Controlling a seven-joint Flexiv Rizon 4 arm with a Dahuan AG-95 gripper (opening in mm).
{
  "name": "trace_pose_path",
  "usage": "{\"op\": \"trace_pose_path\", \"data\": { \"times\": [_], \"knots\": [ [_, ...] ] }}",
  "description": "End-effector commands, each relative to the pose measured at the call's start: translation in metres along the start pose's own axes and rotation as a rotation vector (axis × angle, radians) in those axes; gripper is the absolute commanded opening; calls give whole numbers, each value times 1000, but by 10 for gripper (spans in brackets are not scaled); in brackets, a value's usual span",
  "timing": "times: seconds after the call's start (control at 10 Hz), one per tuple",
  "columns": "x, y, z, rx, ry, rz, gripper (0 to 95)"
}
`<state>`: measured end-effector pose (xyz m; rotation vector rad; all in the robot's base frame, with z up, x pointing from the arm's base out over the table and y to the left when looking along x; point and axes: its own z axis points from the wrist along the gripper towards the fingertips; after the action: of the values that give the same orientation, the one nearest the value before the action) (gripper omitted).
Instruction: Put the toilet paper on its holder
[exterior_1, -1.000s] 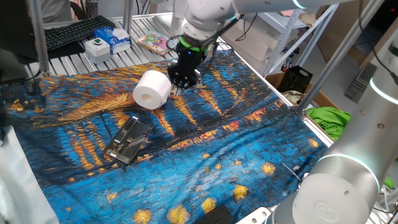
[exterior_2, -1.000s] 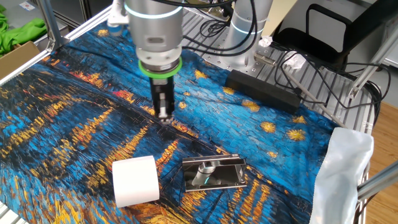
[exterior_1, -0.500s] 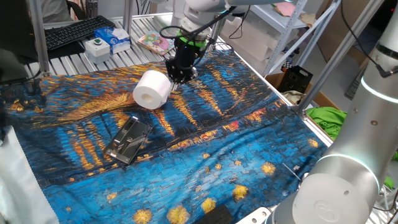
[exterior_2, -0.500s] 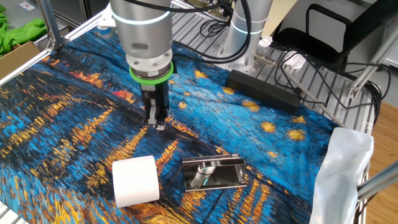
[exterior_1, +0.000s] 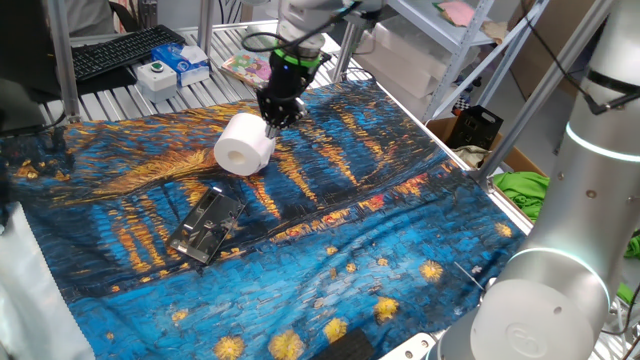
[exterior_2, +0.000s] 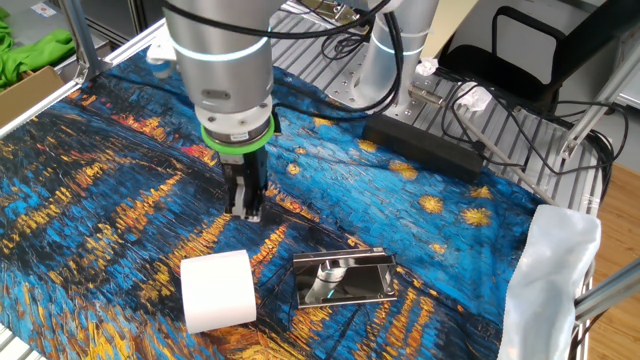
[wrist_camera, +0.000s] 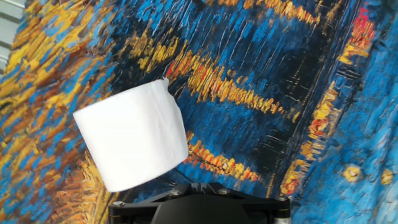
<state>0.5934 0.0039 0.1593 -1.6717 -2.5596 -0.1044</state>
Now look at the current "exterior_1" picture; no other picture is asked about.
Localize black computer monitor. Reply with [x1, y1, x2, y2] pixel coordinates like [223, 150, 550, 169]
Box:
[0, 0, 61, 134]

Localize diagonal aluminium strut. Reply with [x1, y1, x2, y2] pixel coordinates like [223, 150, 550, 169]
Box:
[474, 0, 614, 189]

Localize white toilet paper roll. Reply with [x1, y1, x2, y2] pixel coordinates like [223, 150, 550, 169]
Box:
[213, 112, 277, 177]

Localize pink cloth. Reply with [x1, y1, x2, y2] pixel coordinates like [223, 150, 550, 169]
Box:
[432, 0, 476, 29]

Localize grey metal shelf rack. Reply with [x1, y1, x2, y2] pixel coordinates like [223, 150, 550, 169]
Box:
[344, 0, 546, 124]

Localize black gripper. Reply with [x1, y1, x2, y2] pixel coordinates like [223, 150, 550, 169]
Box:
[256, 53, 317, 140]

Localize white box green button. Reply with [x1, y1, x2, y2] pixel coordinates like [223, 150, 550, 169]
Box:
[135, 60, 179, 105]

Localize white storage boxes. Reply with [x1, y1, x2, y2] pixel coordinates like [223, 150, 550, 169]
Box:
[352, 22, 481, 121]

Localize blue tissue box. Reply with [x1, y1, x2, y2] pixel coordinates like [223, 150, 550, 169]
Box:
[150, 42, 211, 87]

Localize black plastic crate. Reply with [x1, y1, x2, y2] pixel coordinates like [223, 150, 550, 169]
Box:
[446, 104, 505, 151]

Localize chrome toilet paper holder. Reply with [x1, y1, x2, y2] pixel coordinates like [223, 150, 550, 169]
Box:
[166, 187, 246, 265]

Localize black computer keyboard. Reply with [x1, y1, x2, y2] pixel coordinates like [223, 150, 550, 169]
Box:
[69, 24, 187, 84]

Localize large cardboard carton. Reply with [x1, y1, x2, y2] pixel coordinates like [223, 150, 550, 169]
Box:
[507, 0, 601, 101]

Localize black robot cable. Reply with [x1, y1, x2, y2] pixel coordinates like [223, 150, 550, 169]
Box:
[241, 0, 640, 116]

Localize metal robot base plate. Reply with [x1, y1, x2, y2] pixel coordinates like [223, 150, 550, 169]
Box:
[379, 332, 441, 360]

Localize starry night print tablecloth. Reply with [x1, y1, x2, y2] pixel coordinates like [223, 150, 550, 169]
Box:
[0, 79, 527, 360]

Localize brown cardboard box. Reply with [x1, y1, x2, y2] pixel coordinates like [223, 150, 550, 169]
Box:
[427, 117, 549, 221]

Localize person in grey shirt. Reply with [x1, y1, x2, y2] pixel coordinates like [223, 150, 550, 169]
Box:
[64, 0, 117, 37]

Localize green cloth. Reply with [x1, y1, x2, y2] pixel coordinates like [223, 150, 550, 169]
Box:
[492, 171, 551, 224]
[617, 229, 640, 306]

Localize aluminium frame post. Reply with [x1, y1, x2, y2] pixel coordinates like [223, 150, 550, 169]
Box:
[44, 0, 82, 125]
[197, 0, 216, 56]

